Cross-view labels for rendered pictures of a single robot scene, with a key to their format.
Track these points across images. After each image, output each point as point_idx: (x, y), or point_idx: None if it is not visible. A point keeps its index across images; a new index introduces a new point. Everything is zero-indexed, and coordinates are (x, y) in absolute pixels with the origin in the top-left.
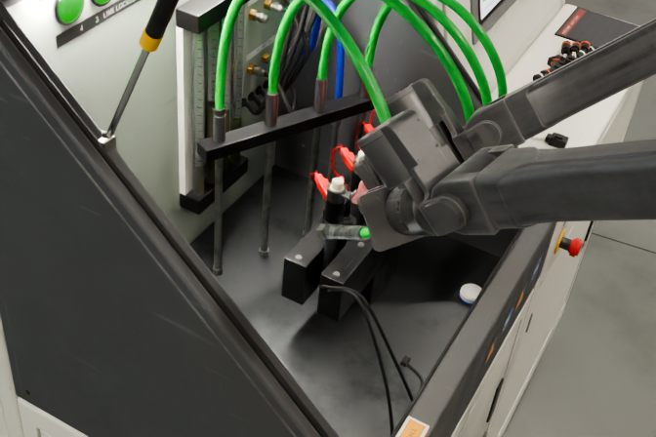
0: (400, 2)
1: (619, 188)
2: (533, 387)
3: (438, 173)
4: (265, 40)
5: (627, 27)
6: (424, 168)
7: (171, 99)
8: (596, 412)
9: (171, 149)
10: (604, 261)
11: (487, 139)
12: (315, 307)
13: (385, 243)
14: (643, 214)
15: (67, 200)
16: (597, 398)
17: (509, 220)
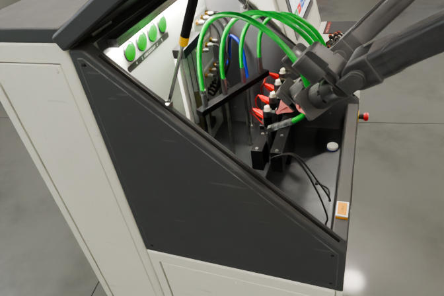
0: (275, 14)
1: None
2: (352, 191)
3: (339, 66)
4: (208, 62)
5: (351, 23)
6: (332, 65)
7: (179, 94)
8: (382, 193)
9: None
10: (361, 132)
11: None
12: (266, 172)
13: (313, 115)
14: None
15: (156, 139)
16: (380, 187)
17: (390, 71)
